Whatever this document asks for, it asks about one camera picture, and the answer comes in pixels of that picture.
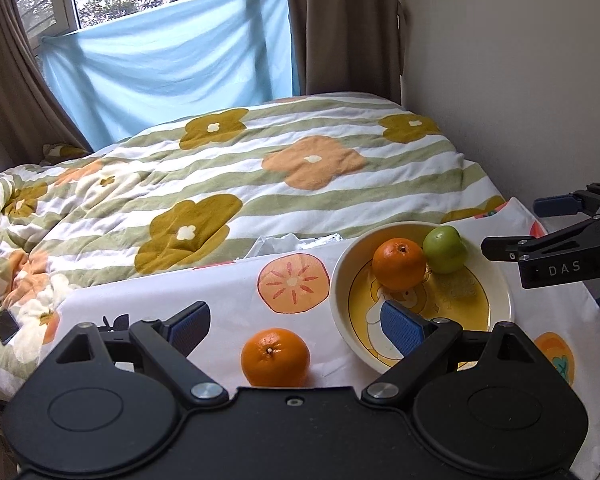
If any orange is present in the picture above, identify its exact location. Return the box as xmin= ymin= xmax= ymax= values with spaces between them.
xmin=240 ymin=328 xmax=310 ymax=388
xmin=372 ymin=237 xmax=427 ymax=292

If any green apple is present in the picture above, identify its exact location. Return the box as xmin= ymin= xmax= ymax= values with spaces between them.
xmin=422 ymin=226 xmax=468 ymax=274

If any yellow duck bowl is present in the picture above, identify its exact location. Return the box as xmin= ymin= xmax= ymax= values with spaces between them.
xmin=329 ymin=221 xmax=514 ymax=373

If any floral striped duvet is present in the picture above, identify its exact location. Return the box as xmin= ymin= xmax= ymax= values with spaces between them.
xmin=0 ymin=92 xmax=503 ymax=401

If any black smartphone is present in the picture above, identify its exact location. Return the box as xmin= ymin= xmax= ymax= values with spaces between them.
xmin=0 ymin=310 xmax=20 ymax=346

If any left brown curtain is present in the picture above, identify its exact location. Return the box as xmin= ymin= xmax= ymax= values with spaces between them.
xmin=0 ymin=0 xmax=92 ymax=164

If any brown curtain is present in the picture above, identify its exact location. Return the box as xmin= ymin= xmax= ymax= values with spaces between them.
xmin=288 ymin=0 xmax=402 ymax=103
xmin=0 ymin=0 xmax=92 ymax=164

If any blue window cloth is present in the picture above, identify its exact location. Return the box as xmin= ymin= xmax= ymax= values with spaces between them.
xmin=40 ymin=0 xmax=294 ymax=150

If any right brown curtain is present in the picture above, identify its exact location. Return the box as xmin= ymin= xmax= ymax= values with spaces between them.
xmin=288 ymin=0 xmax=402 ymax=103

